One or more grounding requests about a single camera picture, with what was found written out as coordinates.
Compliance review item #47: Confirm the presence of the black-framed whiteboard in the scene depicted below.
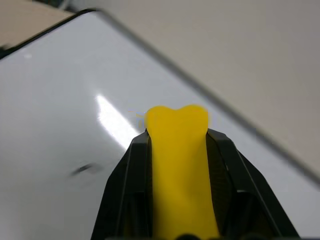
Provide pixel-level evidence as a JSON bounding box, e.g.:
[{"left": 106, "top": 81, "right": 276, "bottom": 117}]
[{"left": 0, "top": 8, "right": 320, "bottom": 240}]

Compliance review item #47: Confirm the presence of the yellow whiteboard eraser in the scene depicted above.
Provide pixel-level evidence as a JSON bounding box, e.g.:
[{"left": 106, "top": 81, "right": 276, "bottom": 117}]
[{"left": 144, "top": 103, "right": 221, "bottom": 240}]

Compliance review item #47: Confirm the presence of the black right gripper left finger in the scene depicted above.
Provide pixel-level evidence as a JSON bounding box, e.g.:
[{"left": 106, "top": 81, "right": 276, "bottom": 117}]
[{"left": 90, "top": 131, "right": 157, "bottom": 240}]

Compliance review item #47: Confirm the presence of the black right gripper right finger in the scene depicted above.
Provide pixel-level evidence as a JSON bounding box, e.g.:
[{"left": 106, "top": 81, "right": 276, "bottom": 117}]
[{"left": 205, "top": 128, "right": 300, "bottom": 240}]

